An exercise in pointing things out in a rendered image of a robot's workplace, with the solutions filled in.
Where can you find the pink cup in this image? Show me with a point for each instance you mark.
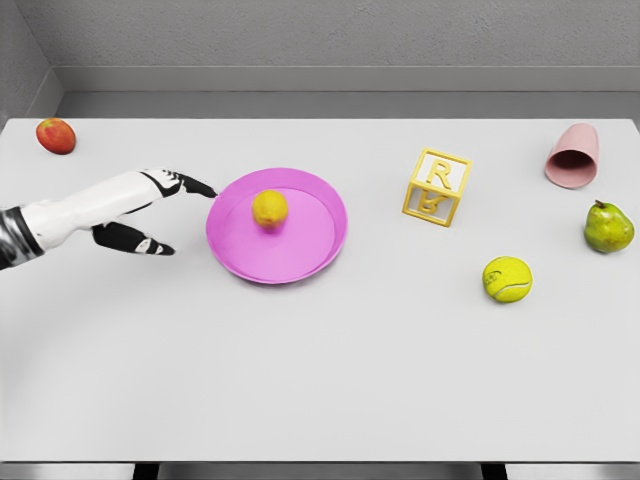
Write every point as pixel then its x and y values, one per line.
pixel 572 160

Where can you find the yellow letter block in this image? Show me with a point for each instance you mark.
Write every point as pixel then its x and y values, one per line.
pixel 436 187

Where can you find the yellow lemon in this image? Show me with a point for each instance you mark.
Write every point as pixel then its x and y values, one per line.
pixel 269 209

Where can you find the yellow tennis ball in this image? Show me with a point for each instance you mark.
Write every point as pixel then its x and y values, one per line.
pixel 506 279

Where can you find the green pear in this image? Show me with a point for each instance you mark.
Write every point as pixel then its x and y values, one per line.
pixel 607 229

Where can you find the red apple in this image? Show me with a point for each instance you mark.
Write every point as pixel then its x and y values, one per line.
pixel 55 136

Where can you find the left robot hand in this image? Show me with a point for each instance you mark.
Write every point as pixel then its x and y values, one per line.
pixel 112 196

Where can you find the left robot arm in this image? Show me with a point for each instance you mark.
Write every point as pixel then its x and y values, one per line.
pixel 30 227

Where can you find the pink plate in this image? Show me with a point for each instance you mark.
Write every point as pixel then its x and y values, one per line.
pixel 300 250

